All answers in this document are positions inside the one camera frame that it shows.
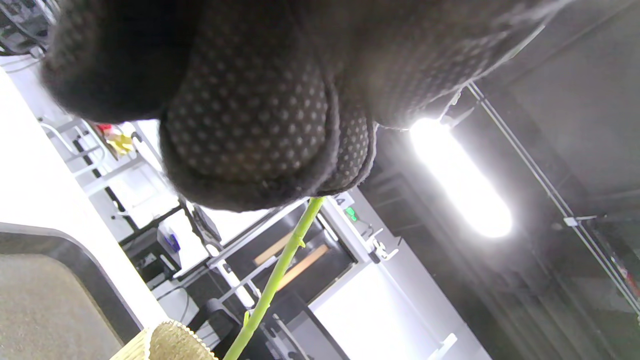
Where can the long ceiling light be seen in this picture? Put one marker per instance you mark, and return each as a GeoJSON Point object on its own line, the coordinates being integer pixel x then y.
{"type": "Point", "coordinates": [461, 180]}

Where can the person's left hand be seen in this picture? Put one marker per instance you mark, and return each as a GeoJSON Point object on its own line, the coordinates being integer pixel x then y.
{"type": "Point", "coordinates": [250, 100]}

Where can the red artificial rose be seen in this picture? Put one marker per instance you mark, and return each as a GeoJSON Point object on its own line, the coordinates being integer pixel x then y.
{"type": "Point", "coordinates": [285, 265]}

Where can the red and yellow figure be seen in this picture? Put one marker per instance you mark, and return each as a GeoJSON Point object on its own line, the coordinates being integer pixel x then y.
{"type": "Point", "coordinates": [119, 141]}

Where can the gold ribbed flower pot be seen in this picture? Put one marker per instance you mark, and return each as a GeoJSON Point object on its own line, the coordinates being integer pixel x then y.
{"type": "Point", "coordinates": [180, 347]}

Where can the dark brown plastic tray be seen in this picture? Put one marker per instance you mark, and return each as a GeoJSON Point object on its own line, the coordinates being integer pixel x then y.
{"type": "Point", "coordinates": [50, 310]}

